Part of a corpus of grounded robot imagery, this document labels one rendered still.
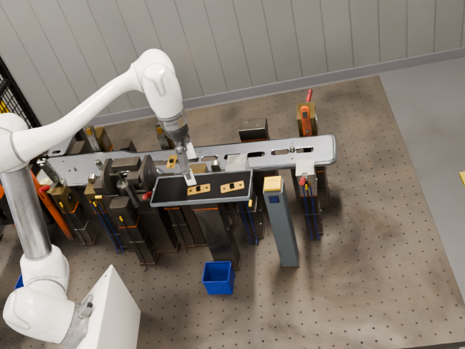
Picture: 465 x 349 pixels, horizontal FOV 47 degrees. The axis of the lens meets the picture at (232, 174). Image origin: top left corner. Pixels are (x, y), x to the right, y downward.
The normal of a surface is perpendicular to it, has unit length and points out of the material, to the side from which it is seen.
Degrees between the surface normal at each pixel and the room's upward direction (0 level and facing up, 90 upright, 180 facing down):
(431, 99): 0
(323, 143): 0
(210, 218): 90
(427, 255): 0
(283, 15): 90
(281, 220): 90
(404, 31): 90
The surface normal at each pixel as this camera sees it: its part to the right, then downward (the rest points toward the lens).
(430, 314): -0.22, -0.71
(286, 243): -0.11, 0.70
